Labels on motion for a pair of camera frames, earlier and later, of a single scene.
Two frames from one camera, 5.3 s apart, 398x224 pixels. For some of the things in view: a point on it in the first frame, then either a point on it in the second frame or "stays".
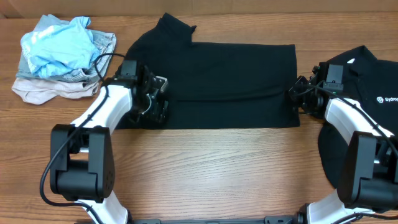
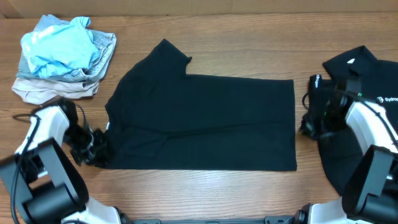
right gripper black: (300, 94) -> (315, 123)
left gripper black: (158, 100) -> (94, 149)
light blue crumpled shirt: (53, 50) stays
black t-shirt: (218, 85) -> (160, 117)
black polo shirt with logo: (372, 84) stays
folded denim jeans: (105, 43) stays
